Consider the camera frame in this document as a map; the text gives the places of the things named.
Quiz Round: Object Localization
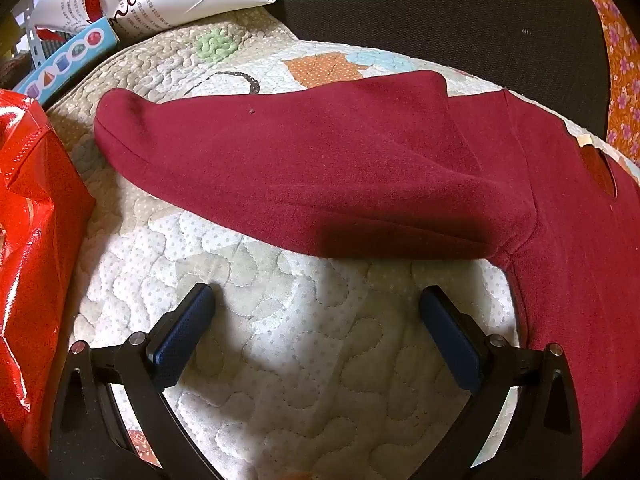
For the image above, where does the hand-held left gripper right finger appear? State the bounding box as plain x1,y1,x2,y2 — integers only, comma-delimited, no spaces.
419,285,586,480

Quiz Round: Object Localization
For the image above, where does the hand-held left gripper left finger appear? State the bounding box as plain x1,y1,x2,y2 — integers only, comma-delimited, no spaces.
50,282,226,480

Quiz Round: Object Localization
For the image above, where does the maroon sweatshirt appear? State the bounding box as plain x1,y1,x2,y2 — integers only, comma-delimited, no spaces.
94,71,640,480

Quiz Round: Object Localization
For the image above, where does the quilted patchwork blanket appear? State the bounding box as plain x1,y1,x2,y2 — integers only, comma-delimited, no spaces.
42,7,640,480

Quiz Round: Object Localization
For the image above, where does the shiny red bag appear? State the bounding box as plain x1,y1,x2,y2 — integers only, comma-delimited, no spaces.
0,89,97,480

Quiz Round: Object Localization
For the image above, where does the blue toy box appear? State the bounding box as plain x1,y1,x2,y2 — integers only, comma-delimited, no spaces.
11,16,121,108

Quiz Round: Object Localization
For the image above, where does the orange floral cloth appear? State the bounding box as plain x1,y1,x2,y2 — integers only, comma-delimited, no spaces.
570,0,640,171

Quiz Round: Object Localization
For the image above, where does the dark brown cushion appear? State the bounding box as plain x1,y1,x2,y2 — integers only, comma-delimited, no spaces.
282,0,613,138

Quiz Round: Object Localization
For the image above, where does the white perforated metal strip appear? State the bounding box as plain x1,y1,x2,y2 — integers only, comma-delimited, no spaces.
22,0,47,68

